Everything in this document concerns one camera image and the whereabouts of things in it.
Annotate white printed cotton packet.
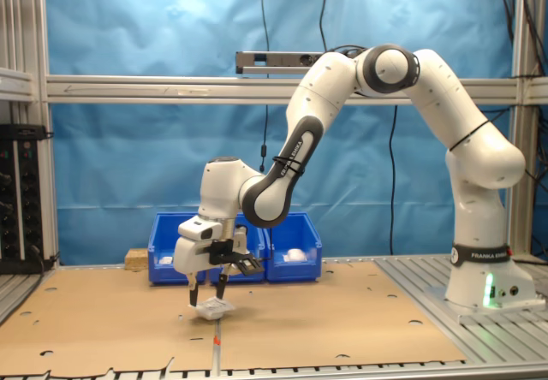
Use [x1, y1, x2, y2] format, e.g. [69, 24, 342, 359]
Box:
[195, 296, 235, 322]

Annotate blue bin with cotton bag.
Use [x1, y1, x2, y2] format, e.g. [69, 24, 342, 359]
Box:
[259, 211, 323, 282]

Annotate clear bag with cotton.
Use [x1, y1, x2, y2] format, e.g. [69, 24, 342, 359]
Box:
[282, 246, 318, 264]

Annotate blue bin with masks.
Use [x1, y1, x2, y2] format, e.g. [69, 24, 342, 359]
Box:
[207, 211, 266, 285]

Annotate blue bin with tubes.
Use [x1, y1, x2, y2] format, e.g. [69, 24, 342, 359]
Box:
[147, 211, 209, 286]

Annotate chipboard wood block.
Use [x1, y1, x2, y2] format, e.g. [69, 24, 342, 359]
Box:
[124, 247, 151, 270]

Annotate brown cardboard sheet with notches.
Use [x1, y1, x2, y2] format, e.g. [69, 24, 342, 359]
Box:
[0, 266, 219, 379]

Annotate horizontal aluminium beam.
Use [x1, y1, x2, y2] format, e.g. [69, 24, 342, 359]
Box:
[45, 74, 521, 106]

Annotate black socket strip rack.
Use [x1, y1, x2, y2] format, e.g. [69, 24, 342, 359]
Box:
[0, 123, 55, 275]

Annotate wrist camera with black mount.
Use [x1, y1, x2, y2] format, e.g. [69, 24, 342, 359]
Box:
[208, 225, 265, 276]

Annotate hanging black cable with plug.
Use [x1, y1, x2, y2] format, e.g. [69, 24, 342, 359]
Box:
[258, 0, 271, 174]

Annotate long hanging black cable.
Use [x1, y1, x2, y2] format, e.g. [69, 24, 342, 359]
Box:
[388, 104, 398, 256]

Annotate thin hanging black cable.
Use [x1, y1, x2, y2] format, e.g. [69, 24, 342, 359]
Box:
[319, 0, 329, 51]

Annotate black cable bundle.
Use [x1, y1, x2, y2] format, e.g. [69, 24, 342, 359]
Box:
[487, 0, 548, 265]

